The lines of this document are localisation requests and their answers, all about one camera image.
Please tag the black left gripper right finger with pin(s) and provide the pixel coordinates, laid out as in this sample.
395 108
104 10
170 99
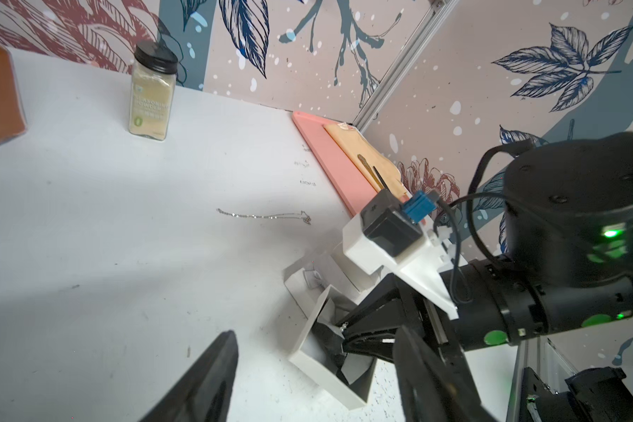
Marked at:
430 391

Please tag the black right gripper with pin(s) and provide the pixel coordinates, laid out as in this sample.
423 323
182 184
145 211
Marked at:
370 329

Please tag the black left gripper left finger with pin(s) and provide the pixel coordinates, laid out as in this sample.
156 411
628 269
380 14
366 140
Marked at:
204 392

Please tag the white jewelry box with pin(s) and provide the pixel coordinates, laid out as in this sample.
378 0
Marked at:
319 353

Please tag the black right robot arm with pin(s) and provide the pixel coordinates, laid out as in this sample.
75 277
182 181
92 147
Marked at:
549 250

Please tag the pink plastic tray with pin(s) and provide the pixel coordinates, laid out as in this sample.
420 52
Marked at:
352 187

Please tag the black spoon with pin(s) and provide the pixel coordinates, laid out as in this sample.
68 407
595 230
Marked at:
380 179

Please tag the beige folded cloth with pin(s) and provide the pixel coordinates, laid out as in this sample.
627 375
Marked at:
364 156

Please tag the pale spice jar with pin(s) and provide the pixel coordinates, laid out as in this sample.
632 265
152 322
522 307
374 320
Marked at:
153 82

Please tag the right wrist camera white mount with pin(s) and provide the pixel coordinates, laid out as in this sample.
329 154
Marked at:
399 237

